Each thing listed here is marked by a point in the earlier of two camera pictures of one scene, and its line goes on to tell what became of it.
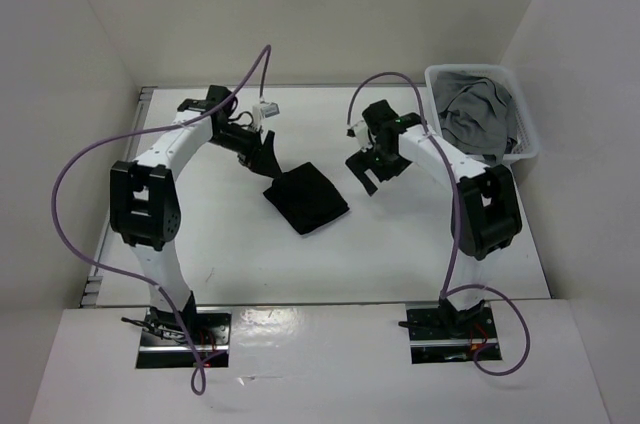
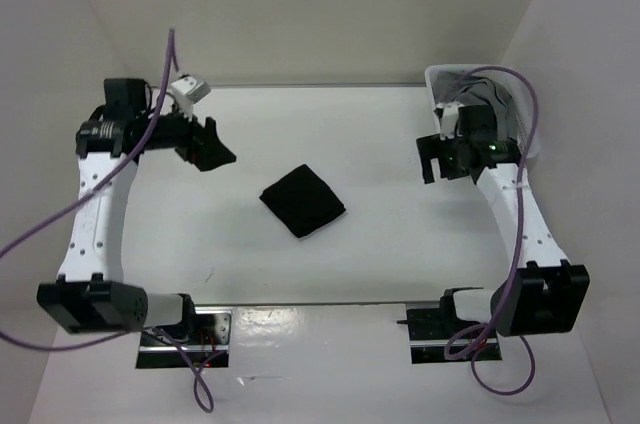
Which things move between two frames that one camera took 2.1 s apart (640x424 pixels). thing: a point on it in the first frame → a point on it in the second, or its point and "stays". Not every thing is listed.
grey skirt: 477,116 stays
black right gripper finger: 368,181 → 428,173
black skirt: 304,198 stays
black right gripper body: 386,165 → 451,166
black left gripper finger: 265,160 → 213,152
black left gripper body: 239,140 → 176,133
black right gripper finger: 359,160 → 433,147
